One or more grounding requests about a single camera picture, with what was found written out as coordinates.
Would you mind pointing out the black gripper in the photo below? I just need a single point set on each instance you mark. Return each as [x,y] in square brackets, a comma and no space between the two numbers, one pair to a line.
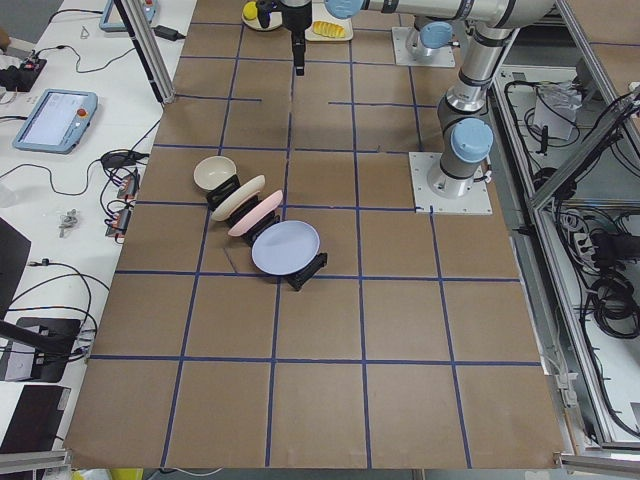
[295,15]

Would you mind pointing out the striped bread roll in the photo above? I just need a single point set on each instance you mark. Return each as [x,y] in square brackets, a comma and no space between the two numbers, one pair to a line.
[328,30]

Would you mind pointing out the blue plate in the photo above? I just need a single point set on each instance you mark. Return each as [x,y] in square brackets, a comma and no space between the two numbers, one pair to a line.
[285,247]

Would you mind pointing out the white plate with lemon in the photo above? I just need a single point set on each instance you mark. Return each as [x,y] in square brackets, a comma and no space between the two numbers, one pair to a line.
[275,23]

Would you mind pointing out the cream plate in rack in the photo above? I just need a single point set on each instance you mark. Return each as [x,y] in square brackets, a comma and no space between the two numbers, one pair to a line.
[238,197]

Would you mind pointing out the pink plate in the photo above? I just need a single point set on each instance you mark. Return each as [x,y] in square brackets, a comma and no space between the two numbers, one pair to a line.
[251,219]

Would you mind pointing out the white rectangular tray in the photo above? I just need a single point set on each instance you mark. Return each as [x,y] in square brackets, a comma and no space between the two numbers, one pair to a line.
[310,36]

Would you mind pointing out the yellow lemon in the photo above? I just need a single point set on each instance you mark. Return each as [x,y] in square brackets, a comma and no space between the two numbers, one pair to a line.
[250,10]

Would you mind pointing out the black power adapter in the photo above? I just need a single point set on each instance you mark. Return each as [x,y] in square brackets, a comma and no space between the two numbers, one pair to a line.
[168,33]

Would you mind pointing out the cream bowl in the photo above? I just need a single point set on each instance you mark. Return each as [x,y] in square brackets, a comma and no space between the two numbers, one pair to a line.
[212,171]

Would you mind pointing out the black dish rack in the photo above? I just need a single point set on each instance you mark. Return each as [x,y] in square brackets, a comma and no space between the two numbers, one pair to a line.
[215,197]

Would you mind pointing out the blue teach pendant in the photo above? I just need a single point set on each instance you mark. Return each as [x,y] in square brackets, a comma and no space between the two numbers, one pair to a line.
[57,122]

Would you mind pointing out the black monitor stand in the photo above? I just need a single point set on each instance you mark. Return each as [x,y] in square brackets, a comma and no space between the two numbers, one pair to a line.
[38,349]

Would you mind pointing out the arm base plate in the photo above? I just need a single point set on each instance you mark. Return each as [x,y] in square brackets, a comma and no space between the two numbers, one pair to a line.
[434,192]
[410,51]

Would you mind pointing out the aluminium frame post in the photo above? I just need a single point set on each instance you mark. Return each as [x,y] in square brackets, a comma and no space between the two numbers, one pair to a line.
[143,40]

